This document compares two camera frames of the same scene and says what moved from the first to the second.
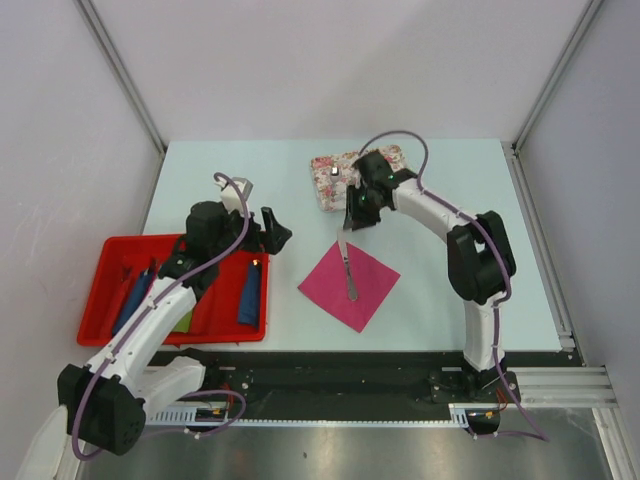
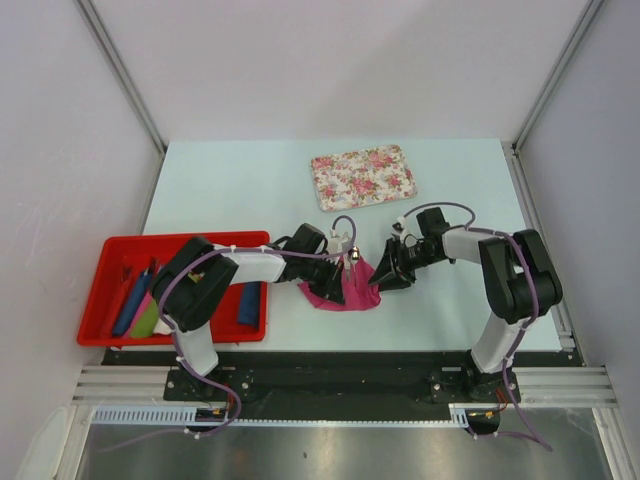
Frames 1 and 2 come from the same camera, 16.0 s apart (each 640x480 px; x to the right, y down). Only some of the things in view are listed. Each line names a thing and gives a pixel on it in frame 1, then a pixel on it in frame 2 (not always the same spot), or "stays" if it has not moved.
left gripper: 270,240 to 330,288
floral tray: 334,173 stays
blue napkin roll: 249,307 stays
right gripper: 355,217 to 394,274
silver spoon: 335,175 to 353,257
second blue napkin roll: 142,287 stays
